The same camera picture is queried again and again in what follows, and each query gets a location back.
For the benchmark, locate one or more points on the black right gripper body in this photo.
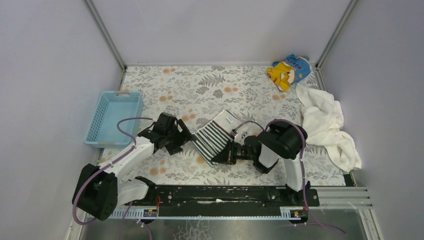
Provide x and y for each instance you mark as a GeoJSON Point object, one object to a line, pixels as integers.
{"type": "Point", "coordinates": [227, 154]}

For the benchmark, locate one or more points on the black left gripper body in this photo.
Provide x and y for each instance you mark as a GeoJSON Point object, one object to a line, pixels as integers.
{"type": "Point", "coordinates": [178, 138]}

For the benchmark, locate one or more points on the green white striped towel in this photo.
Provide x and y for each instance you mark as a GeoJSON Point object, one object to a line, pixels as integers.
{"type": "Point", "coordinates": [212, 138]}

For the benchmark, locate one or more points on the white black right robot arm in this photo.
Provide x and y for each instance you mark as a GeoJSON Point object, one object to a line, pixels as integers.
{"type": "Point", "coordinates": [281, 140]}

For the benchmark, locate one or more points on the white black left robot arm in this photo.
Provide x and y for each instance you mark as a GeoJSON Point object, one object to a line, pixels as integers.
{"type": "Point", "coordinates": [100, 188]}

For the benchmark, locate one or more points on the light blue plastic basket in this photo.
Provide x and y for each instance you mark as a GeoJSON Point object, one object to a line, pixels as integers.
{"type": "Point", "coordinates": [112, 107]}

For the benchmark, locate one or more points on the white fluffy towel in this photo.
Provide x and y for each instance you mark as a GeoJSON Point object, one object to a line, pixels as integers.
{"type": "Point", "coordinates": [323, 120]}

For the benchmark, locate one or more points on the blue yellow cartoon towel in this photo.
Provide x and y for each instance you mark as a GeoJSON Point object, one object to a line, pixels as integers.
{"type": "Point", "coordinates": [291, 70]}

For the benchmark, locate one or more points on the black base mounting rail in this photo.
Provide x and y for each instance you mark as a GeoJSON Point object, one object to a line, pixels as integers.
{"type": "Point", "coordinates": [228, 195]}

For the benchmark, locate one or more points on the white slotted cable duct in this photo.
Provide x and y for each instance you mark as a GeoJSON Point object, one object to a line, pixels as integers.
{"type": "Point", "coordinates": [209, 213]}

